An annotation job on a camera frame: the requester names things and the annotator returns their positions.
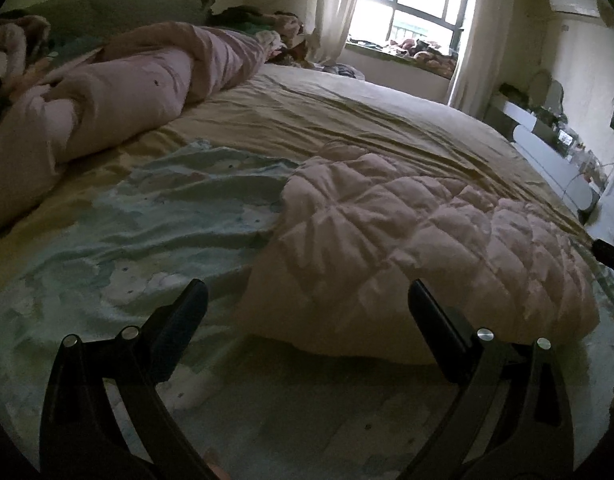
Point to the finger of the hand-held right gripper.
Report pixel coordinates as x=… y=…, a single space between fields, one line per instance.
x=612 y=257

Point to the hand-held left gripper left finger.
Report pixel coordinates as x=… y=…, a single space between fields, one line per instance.
x=179 y=325

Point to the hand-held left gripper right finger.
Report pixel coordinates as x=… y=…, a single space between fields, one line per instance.
x=439 y=330

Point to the pink quilted blanket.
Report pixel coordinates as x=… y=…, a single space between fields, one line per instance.
x=412 y=240

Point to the pile of clothes on windowsill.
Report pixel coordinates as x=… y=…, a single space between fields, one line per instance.
x=412 y=52

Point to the pile of clothes by headboard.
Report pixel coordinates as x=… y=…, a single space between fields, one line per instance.
x=267 y=22

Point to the white dresser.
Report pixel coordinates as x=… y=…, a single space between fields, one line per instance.
x=547 y=155

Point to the pink rolled duvet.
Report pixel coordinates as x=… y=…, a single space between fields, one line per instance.
x=117 y=95

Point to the bed with yellow sheet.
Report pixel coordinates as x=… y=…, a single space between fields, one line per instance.
x=337 y=110

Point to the white air conditioner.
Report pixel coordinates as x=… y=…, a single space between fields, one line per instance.
x=574 y=4

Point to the green headboard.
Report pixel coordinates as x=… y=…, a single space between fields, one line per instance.
x=117 y=15

